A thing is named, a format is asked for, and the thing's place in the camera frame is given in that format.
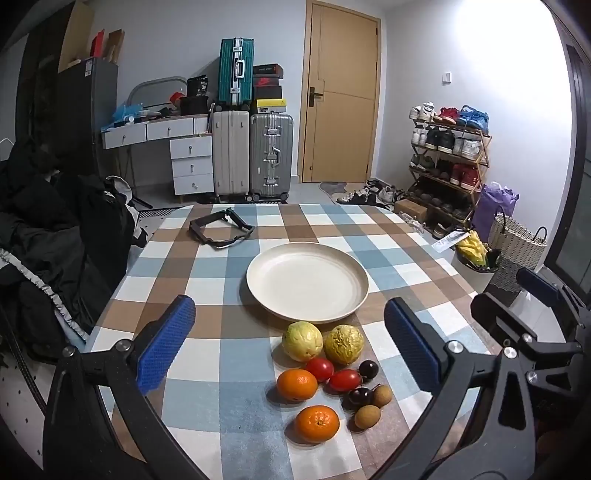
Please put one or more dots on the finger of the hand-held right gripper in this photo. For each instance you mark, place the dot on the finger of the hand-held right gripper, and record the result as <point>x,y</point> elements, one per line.
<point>538,281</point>
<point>498,314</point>

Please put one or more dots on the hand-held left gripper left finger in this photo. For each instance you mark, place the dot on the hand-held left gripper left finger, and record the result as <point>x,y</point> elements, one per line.
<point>165,344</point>

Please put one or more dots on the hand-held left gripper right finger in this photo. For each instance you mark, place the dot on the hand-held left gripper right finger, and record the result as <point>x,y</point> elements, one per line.
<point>411,346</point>

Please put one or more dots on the dark purple plum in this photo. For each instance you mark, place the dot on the dark purple plum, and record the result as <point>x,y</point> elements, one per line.
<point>369,370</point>
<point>360,398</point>

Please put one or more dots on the brown kiwi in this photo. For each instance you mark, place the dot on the brown kiwi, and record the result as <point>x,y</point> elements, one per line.
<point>367,417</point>
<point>382,396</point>

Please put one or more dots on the bumpy yellow guava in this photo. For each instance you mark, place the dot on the bumpy yellow guava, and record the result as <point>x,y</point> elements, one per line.
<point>344,345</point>

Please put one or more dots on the red tomato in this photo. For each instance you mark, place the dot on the red tomato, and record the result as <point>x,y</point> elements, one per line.
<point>344,381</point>
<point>319,369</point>

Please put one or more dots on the smooth yellow-green guava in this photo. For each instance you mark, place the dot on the smooth yellow-green guava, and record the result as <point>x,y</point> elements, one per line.
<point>302,340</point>

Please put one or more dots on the orange mandarin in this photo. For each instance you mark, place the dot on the orange mandarin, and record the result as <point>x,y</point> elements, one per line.
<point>297,385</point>
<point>317,424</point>

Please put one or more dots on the cream round plate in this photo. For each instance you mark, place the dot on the cream round plate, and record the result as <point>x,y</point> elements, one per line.
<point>304,277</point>

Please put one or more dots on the white bin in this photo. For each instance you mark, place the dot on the white bin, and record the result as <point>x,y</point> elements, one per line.
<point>471,279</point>

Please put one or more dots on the woven basket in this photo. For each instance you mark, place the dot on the woven basket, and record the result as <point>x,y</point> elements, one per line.
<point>512,240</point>

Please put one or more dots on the purple plastic bag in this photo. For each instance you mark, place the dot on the purple plastic bag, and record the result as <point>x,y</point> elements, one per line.
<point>494,207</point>

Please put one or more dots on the white paper tag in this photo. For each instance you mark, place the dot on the white paper tag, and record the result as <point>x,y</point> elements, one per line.
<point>450,241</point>

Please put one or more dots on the small cardboard box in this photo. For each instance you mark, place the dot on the small cardboard box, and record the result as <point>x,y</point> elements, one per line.
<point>411,210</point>

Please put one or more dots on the white pegboard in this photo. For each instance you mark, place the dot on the white pegboard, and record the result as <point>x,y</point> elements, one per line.
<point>23,406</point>

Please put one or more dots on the heap of loose shoes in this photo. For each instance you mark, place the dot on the heap of loose shoes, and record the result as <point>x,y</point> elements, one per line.
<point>369,191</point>

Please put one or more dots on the pile of black clothing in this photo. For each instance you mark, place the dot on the pile of black clothing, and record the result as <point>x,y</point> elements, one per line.
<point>46,230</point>

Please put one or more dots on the wooden shoe rack with shoes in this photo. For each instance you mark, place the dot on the wooden shoe rack with shoes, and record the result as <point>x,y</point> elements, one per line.
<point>445,138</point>

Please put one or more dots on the white drawer cabinet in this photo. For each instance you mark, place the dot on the white drawer cabinet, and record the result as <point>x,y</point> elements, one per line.
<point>191,166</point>

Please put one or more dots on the beige suitcase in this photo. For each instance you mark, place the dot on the beige suitcase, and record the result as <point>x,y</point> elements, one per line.
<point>231,152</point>

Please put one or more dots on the white desk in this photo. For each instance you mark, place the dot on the white desk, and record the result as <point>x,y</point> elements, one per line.
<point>138,131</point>

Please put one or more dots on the silver suitcase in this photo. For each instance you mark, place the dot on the silver suitcase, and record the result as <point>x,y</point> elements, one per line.
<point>271,157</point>

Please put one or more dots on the blue plastic bag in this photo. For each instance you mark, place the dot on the blue plastic bag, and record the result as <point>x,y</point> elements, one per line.
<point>129,111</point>

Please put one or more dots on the black storage box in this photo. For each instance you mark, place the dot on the black storage box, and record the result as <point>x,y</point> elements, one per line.
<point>193,106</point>

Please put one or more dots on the dark grey fridge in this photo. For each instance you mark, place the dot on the dark grey fridge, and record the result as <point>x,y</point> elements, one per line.
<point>87,115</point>

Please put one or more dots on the black printed bag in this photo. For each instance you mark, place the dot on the black printed bag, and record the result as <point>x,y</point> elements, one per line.
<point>198,86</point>

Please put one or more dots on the wooden door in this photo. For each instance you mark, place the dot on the wooden door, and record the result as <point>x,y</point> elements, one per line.
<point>341,92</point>

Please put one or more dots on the plain black box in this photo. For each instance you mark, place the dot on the plain black box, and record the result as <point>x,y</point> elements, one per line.
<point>268,92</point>

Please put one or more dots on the red black shoe box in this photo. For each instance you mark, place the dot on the red black shoe box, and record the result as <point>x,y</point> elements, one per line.
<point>267,81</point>

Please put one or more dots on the teal suitcase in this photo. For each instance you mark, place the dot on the teal suitcase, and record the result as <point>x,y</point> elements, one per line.
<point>228,69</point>

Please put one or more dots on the dark wardrobe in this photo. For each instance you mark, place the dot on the dark wardrobe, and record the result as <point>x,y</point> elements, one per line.
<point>41,83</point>

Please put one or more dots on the brown paper bag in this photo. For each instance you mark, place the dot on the brown paper bag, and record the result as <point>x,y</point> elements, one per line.
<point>115,46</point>

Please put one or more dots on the red paper bag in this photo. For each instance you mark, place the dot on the red paper bag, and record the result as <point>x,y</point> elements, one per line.
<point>98,44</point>

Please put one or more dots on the flat cardboard box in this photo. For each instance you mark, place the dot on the flat cardboard box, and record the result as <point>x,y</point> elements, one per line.
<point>76,32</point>

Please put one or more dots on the grey arched frame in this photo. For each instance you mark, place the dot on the grey arched frame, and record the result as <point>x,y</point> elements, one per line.
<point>157,81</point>

